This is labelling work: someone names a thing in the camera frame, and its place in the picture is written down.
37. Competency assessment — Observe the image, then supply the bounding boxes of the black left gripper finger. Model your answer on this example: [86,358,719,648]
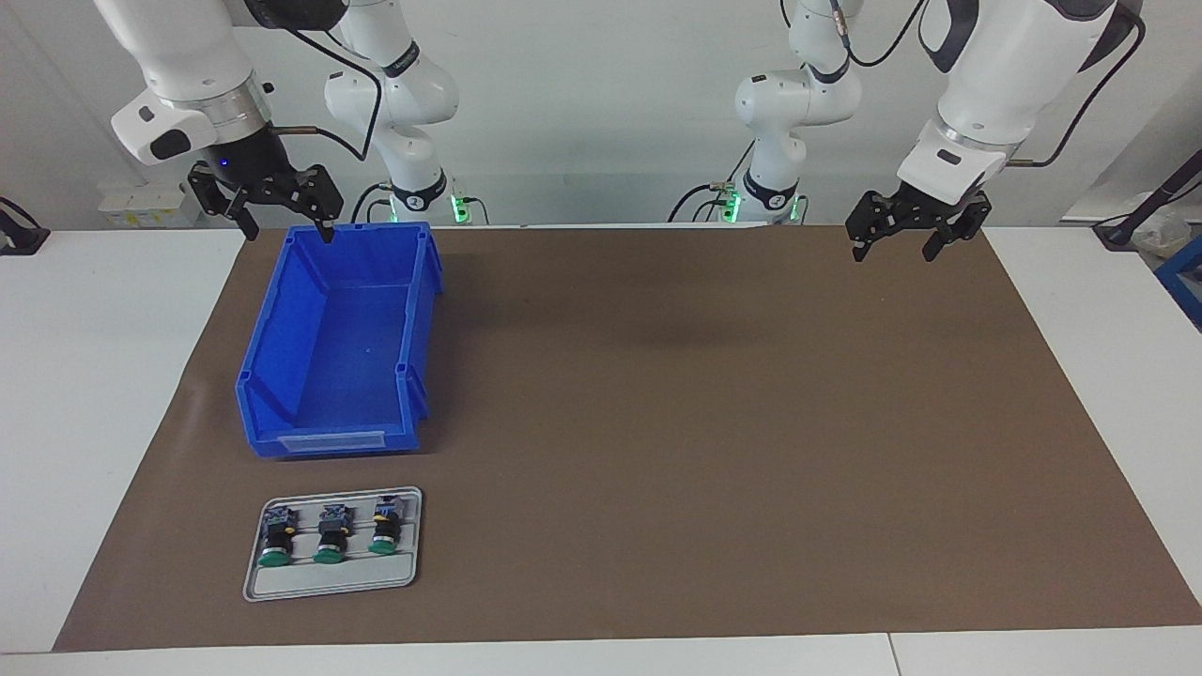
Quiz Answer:
[845,192,907,262]
[922,192,994,262]

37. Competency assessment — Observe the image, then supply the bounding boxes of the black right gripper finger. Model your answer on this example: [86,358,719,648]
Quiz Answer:
[272,164,344,245]
[188,161,261,241]

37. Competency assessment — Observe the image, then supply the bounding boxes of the green push button switch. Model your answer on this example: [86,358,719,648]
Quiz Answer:
[367,495,407,557]
[256,504,300,570]
[312,503,354,565]

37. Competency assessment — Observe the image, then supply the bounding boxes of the white cardboard box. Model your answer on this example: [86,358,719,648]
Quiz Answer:
[99,181,203,228]

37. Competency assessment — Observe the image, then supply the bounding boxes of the blue plastic storage bin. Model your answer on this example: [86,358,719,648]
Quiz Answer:
[233,222,444,461]

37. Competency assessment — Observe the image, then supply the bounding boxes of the black stand pole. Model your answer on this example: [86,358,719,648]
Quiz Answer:
[1094,150,1202,247]

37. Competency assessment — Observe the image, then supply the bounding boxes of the clear plastic bag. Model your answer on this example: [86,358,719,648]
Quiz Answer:
[1132,208,1192,259]

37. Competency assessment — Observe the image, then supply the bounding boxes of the black table clamp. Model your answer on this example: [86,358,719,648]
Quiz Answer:
[0,197,50,256]

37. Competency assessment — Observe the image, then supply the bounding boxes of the brown table mat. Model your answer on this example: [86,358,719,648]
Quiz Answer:
[52,223,1202,653]

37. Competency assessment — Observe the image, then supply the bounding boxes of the grey metal tray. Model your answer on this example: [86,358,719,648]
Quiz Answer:
[242,486,424,603]

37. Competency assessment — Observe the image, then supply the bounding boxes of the black base cable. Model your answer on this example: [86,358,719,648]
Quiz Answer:
[669,141,757,224]
[350,181,393,224]

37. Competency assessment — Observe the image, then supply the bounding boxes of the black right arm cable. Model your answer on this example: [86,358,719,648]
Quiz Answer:
[272,19,386,162]

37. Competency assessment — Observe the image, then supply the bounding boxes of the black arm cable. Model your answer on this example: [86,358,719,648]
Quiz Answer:
[272,19,386,162]
[826,0,1148,170]

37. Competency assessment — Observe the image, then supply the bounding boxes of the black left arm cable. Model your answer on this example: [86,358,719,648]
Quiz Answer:
[826,0,1148,170]

